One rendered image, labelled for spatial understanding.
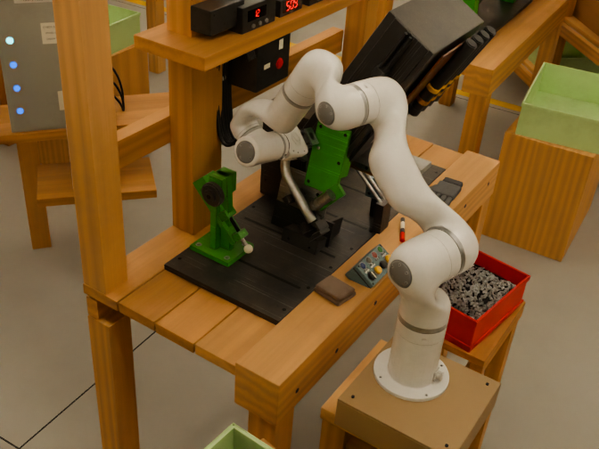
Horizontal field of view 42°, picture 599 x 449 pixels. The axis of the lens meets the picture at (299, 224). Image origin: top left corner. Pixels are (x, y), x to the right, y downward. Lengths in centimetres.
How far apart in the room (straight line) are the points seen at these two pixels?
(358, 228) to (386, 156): 84
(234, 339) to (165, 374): 119
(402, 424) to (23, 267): 246
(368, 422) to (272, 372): 28
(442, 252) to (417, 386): 39
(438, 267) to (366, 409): 41
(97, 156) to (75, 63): 25
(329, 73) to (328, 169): 64
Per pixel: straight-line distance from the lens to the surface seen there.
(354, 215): 262
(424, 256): 168
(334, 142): 235
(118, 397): 258
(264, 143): 211
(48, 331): 354
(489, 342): 236
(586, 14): 544
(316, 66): 184
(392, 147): 175
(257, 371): 201
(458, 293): 237
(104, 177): 209
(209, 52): 210
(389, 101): 180
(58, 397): 325
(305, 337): 211
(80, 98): 198
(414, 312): 181
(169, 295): 227
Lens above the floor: 231
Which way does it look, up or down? 34 degrees down
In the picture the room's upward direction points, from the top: 5 degrees clockwise
